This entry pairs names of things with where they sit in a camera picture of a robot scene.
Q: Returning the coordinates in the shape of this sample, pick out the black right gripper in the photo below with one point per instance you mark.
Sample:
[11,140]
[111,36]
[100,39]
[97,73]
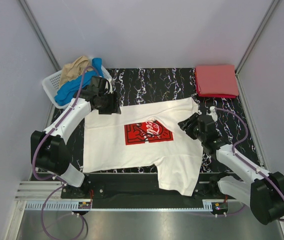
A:
[184,124]

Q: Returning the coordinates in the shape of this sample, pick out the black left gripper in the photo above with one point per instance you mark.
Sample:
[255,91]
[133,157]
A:
[114,106]

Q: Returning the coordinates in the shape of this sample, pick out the white Coca-Cola t-shirt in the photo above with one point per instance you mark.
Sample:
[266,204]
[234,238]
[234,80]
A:
[144,135]

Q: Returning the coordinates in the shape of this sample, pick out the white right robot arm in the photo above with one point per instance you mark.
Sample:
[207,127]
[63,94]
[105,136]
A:
[257,188]

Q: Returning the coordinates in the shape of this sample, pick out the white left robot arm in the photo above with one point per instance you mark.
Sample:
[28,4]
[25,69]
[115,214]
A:
[49,150]

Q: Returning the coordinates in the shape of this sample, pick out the blue t-shirt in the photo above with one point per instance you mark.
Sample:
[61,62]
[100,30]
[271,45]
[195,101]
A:
[66,92]

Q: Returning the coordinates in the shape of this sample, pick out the folded pink t-shirt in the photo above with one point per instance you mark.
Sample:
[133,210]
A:
[217,79]

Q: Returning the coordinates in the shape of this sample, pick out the beige t-shirt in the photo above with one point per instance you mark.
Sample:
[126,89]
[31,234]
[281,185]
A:
[73,70]

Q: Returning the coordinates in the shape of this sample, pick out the white plastic basket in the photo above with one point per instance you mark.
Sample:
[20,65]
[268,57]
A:
[51,86]

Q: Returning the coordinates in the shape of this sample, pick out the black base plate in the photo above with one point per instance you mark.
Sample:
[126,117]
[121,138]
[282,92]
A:
[132,187]

